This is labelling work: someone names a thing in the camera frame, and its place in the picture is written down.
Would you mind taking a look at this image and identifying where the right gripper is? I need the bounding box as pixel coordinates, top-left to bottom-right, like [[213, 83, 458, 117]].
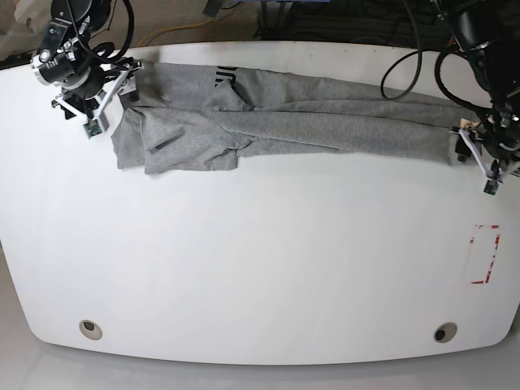
[[51, 59, 143, 122]]

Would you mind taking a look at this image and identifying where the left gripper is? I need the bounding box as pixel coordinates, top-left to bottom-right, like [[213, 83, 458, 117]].
[[450, 125, 519, 181]]

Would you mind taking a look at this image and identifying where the grey T-shirt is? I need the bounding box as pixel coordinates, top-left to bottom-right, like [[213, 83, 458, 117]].
[[112, 62, 475, 175]]

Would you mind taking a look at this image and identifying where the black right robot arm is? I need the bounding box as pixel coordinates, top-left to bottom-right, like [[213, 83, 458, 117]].
[[31, 1, 142, 134]]

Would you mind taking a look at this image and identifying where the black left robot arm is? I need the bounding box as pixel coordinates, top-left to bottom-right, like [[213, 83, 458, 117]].
[[434, 1, 519, 184]]

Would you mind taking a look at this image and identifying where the red tape rectangle marking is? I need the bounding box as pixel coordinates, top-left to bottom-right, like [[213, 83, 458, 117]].
[[465, 224, 501, 285]]

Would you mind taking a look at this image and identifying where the black rod on floor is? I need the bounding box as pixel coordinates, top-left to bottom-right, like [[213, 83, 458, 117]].
[[0, 50, 34, 70]]

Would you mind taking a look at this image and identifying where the black brush on floor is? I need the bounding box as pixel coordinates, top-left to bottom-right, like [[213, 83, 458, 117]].
[[202, 0, 224, 18]]

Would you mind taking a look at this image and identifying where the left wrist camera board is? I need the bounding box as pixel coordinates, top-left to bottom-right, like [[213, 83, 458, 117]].
[[483, 180, 500, 196]]

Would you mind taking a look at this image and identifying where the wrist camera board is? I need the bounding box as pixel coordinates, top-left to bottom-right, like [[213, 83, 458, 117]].
[[483, 180, 500, 196], [84, 117, 109, 139]]

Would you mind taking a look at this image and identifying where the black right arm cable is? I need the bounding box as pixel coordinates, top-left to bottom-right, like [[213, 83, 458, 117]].
[[80, 0, 136, 66]]

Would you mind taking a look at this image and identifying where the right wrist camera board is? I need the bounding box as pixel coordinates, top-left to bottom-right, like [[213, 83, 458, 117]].
[[84, 117, 109, 139]]

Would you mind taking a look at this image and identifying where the yellow cable on floor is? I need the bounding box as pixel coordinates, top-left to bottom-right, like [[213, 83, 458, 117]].
[[137, 15, 216, 49]]

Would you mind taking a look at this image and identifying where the right table cable grommet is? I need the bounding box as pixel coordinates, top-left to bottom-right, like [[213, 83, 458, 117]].
[[433, 323, 457, 344]]

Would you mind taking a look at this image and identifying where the table cable grommet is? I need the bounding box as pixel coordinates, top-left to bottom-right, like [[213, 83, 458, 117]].
[[79, 320, 102, 340], [433, 323, 457, 344]]

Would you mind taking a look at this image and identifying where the left table cable grommet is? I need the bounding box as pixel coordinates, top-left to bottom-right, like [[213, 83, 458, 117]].
[[79, 320, 102, 340]]

